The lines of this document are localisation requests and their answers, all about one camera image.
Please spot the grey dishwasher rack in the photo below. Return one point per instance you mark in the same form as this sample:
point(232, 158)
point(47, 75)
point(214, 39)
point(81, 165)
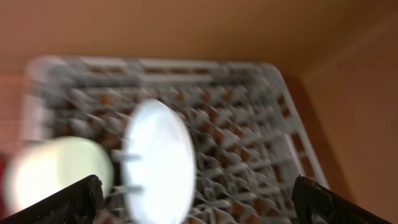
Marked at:
point(249, 140)

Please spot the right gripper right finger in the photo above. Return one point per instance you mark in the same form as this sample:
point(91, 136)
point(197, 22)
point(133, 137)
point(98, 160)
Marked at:
point(311, 198)

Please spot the red serving tray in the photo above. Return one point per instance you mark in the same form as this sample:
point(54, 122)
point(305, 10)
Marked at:
point(12, 93)

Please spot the green bowl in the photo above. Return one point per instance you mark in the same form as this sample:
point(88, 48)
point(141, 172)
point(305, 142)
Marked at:
point(41, 170)

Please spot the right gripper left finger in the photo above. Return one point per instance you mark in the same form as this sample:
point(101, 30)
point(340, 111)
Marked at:
point(78, 203)

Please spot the large light blue plate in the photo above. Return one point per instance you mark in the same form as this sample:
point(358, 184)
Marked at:
point(158, 166)

